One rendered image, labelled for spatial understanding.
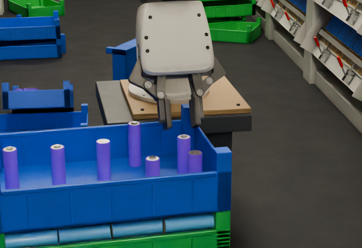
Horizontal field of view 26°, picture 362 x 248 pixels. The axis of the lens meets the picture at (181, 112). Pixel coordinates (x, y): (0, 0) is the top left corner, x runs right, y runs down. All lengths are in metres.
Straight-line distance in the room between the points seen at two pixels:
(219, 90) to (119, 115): 0.27
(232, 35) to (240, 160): 1.40
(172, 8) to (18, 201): 0.33
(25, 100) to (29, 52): 0.95
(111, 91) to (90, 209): 0.94
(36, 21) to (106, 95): 1.66
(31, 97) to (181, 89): 0.71
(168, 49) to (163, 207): 0.21
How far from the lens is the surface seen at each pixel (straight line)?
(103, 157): 1.03
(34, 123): 2.47
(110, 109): 1.75
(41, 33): 3.30
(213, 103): 1.75
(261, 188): 2.04
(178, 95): 1.77
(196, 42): 1.06
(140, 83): 1.05
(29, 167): 1.13
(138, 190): 0.96
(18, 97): 2.38
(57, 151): 1.02
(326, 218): 1.91
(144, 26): 1.05
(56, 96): 2.37
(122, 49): 2.61
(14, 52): 3.31
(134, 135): 1.10
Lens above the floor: 0.84
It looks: 19 degrees down
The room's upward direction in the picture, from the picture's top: straight up
